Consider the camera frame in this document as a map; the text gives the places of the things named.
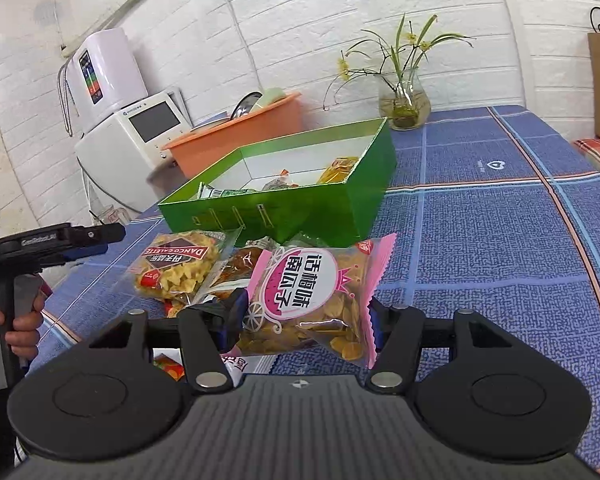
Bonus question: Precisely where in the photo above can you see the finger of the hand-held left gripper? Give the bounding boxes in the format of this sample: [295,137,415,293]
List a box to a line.
[62,223,127,262]

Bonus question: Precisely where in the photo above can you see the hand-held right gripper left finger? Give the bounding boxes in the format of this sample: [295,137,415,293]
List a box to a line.
[87,289,251,395]

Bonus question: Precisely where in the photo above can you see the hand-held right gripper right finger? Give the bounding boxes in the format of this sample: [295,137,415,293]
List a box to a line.
[365,297,514,394]

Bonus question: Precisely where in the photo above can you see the pink seed snack packet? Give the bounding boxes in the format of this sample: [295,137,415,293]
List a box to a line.
[235,232,398,370]

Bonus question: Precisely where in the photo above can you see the green cardboard box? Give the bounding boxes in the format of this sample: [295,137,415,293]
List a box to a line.
[157,116,398,249]

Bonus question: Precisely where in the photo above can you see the person's left hand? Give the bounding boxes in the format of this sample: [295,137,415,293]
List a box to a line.
[0,290,47,362]

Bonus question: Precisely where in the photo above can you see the glass jar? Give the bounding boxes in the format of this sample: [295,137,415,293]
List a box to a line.
[97,205,131,226]

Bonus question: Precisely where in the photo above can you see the pink and white packet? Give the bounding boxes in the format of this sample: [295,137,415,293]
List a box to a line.
[219,353,277,376]

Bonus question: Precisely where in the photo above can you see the brown snack packet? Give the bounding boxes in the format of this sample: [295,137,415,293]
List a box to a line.
[200,237,281,306]

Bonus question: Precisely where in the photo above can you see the clear biscuit packet brown label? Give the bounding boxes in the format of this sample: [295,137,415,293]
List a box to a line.
[125,229,243,311]

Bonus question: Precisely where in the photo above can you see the white appliance with screen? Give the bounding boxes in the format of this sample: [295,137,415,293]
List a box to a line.
[75,89,193,214]

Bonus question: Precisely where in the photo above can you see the small orange candy packet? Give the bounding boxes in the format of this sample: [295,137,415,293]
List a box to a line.
[152,352,187,382]

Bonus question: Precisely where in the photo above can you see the green snack packet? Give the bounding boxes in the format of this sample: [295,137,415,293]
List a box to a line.
[198,183,258,201]

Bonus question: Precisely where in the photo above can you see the blue plaid tablecloth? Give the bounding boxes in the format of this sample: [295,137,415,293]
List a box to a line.
[27,105,600,476]

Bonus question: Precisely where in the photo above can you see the orange snack packet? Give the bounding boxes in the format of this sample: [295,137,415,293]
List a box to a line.
[262,170,301,192]

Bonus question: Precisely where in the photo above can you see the yellow snack packet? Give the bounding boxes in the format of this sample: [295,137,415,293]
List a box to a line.
[317,156,361,184]

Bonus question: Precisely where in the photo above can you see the white water purifier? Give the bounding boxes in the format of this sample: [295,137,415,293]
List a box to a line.
[66,29,149,134]

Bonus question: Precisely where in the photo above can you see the orange plastic basin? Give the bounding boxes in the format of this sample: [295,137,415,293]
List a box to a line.
[161,91,303,179]

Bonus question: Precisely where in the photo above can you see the dark metal lid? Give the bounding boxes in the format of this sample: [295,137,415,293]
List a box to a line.
[229,91,262,119]

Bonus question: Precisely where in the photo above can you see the glass vase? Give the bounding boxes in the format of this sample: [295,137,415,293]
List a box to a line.
[378,67,432,131]

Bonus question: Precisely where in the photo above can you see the pale green bowl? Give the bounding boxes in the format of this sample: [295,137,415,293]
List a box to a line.
[252,87,287,112]

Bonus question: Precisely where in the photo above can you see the yellow orchid plant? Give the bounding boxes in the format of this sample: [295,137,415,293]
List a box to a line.
[322,12,476,111]

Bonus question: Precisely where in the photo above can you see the metal hose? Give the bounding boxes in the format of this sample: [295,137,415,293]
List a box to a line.
[56,64,75,137]

